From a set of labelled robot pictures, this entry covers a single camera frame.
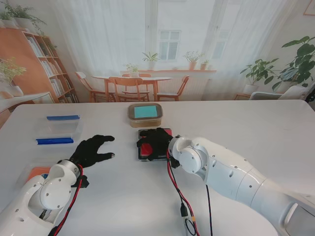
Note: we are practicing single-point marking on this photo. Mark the red container lid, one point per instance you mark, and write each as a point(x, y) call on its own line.
point(146, 150)

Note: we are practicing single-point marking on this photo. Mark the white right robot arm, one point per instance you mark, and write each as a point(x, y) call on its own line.
point(233, 172)

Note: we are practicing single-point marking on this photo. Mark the printed room scene backdrop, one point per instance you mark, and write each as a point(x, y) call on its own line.
point(172, 24)

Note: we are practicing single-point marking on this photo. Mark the clear lid with orange label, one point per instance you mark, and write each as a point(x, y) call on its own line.
point(37, 173)

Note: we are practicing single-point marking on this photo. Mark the clear container with blue clips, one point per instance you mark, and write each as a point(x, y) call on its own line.
point(59, 130)

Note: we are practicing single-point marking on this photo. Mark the black equipment piece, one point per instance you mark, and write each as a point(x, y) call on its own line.
point(310, 96)

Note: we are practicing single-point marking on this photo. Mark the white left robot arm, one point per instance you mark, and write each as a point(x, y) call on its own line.
point(37, 199)

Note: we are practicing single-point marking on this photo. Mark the clear lid with teal label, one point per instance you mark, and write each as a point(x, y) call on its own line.
point(145, 111)

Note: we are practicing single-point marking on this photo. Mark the black plastic tray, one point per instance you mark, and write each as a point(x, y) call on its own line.
point(139, 157)

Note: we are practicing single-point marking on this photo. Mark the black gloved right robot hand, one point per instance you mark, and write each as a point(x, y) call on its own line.
point(158, 142)

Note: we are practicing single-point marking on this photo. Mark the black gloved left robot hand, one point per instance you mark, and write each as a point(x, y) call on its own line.
point(89, 153)

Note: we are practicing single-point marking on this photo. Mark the brown paper food container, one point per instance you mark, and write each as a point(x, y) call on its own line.
point(145, 123)

